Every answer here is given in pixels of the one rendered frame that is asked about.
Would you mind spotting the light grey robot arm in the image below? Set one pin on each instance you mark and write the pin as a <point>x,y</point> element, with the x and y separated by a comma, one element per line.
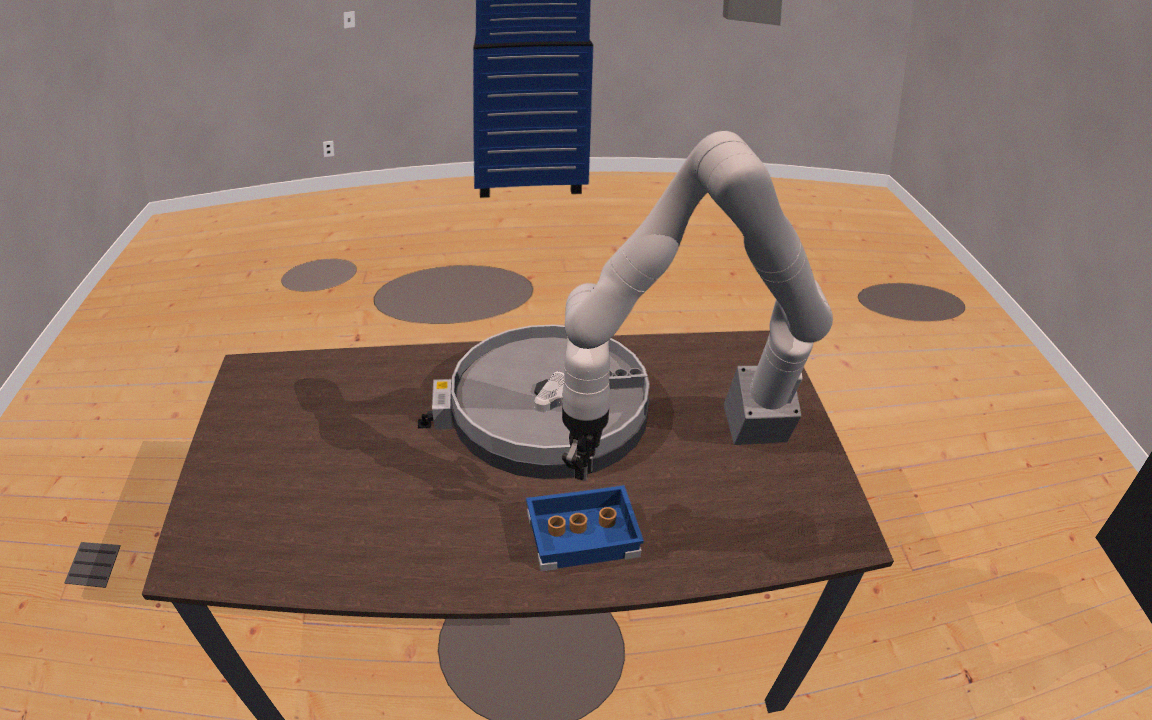
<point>740,184</point>

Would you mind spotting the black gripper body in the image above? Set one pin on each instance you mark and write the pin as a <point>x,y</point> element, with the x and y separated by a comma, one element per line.
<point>581,429</point>

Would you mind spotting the blue crate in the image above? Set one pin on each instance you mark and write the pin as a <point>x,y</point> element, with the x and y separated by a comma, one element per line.
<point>622,541</point>

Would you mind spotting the grey round turntable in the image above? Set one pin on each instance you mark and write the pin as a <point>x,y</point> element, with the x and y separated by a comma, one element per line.
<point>497,420</point>

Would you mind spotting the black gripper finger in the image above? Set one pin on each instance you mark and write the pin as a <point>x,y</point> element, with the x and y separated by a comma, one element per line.
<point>572,459</point>
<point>593,449</point>

